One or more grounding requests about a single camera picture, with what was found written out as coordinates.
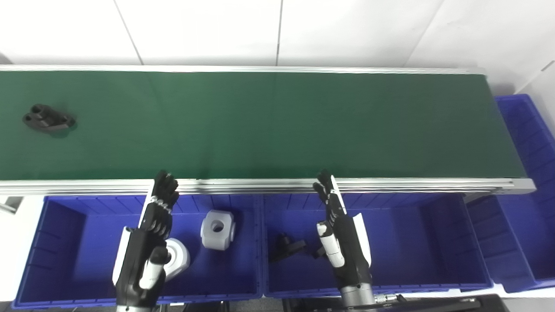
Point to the white block part with hole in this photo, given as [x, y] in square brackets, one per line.
[178, 260]
[217, 236]

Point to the blue bin with white parts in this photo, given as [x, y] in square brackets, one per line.
[78, 255]

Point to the green conveyor belt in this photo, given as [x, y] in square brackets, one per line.
[269, 125]
[269, 186]

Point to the empty blue bin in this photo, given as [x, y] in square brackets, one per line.
[529, 225]

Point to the grey conveyor support bracket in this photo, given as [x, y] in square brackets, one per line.
[9, 204]

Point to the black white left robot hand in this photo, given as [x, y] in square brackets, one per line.
[138, 251]

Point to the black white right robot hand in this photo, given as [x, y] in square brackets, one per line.
[349, 247]

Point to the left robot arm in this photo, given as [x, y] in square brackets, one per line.
[133, 309]

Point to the blue bin with black parts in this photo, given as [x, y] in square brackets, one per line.
[412, 242]

